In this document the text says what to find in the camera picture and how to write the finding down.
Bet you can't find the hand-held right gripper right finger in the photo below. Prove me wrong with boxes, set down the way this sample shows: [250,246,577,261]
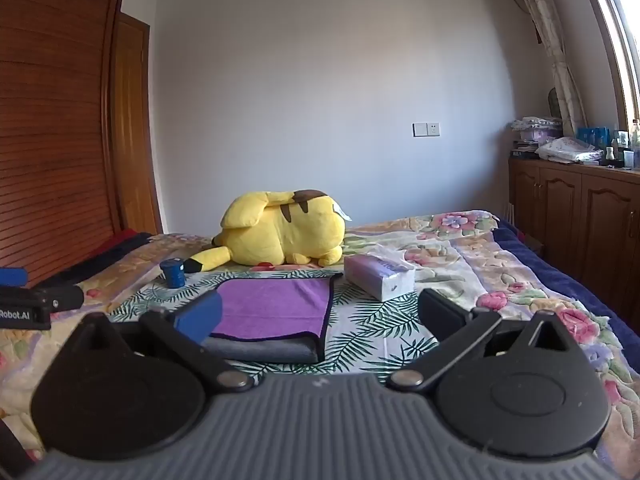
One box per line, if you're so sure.
[386,287,585,391]

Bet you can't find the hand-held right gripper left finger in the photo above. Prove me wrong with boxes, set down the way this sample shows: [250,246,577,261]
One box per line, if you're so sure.
[70,289,256,393]

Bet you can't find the grey towel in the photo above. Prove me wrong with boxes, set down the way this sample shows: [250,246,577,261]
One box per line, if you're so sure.
[202,272,345,364]

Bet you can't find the purple towel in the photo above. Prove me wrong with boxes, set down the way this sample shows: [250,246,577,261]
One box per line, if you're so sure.
[209,277,336,341]

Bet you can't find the small blue jar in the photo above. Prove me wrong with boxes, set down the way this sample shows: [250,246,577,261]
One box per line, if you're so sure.
[160,258,187,289]

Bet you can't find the red and black cloth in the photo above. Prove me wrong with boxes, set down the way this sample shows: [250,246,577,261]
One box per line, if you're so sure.
[31,229,157,289]

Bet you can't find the white tissue box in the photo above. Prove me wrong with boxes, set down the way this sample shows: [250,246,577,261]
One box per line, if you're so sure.
[343,253,416,303]

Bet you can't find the leaf print sheet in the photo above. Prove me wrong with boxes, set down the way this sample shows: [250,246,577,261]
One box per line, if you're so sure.
[107,266,451,386]

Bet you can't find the yellow plush toy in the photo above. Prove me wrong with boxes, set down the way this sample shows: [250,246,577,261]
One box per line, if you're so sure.
[184,189,353,275]

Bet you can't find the dark blue blanket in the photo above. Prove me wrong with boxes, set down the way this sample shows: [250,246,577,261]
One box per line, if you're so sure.
[494,219,640,361]

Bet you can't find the wooden cabinet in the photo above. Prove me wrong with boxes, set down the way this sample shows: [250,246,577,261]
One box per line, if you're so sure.
[508,156,640,326]

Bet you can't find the wooden slatted wardrobe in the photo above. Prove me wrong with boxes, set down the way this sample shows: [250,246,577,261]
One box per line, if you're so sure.
[0,0,130,285]

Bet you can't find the wooden door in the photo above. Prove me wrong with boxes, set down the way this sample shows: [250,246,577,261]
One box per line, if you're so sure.
[111,12,164,235]

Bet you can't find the stack of storage boxes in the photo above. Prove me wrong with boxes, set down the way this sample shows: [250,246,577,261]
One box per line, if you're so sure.
[510,116,564,157]

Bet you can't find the white plastic bag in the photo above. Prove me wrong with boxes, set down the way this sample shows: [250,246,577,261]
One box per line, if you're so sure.
[536,136,603,165]

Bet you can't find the blue box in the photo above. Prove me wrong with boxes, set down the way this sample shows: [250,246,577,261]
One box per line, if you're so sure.
[577,126,612,147]

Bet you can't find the clear bottle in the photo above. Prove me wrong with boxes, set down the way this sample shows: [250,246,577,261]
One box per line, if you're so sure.
[627,119,640,169]

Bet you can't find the patterned curtain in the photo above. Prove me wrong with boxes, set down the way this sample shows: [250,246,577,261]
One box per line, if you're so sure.
[504,0,587,137]

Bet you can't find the wooden window frame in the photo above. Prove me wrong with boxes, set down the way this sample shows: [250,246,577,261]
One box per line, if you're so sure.
[574,0,640,133]

